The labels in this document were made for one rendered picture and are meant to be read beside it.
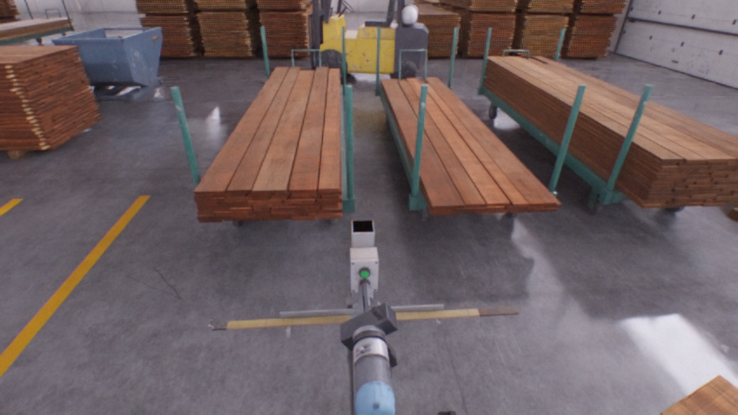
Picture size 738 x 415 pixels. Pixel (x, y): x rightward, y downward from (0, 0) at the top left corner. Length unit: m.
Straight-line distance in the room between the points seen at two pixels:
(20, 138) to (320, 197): 4.12
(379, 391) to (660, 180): 2.83
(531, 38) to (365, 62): 5.09
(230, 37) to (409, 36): 4.75
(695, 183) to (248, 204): 3.20
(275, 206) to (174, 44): 8.40
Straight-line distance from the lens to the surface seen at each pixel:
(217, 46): 10.22
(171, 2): 10.43
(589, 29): 11.69
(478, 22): 10.32
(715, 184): 3.69
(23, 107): 5.60
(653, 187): 3.33
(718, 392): 1.49
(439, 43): 10.08
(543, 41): 11.08
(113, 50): 7.36
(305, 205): 2.53
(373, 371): 0.82
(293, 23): 9.75
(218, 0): 10.09
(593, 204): 3.90
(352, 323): 0.92
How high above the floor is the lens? 1.90
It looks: 30 degrees down
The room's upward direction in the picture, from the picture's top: 1 degrees clockwise
